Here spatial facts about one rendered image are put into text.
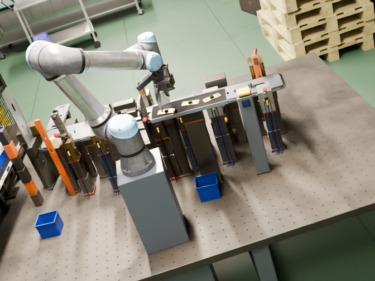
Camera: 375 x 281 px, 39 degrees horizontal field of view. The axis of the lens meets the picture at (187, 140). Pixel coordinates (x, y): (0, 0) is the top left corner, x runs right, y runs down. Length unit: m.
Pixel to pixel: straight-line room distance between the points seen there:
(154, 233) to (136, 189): 0.25
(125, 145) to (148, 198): 0.26
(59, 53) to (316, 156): 1.39
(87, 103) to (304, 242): 1.67
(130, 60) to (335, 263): 1.69
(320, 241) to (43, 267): 1.59
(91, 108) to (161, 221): 0.57
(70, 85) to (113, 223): 0.86
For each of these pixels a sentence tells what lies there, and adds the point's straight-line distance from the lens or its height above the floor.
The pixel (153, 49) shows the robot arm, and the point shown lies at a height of 1.49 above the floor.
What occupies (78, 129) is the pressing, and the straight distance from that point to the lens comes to 3.04.
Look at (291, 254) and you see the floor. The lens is 3.25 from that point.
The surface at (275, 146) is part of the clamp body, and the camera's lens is 2.82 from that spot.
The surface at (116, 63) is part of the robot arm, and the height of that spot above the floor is 1.57.
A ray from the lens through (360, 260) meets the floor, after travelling 3.16.
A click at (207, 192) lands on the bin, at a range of 2.60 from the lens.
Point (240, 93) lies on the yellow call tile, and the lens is 2.47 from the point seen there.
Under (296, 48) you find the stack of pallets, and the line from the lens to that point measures 5.02.
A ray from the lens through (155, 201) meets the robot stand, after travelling 2.29.
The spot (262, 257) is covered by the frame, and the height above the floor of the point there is 0.56.
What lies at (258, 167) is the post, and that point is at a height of 0.74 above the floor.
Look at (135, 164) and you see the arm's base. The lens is 2.22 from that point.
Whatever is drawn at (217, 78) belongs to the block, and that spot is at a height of 1.03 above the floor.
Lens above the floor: 2.28
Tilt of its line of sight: 30 degrees down
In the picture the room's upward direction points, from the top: 18 degrees counter-clockwise
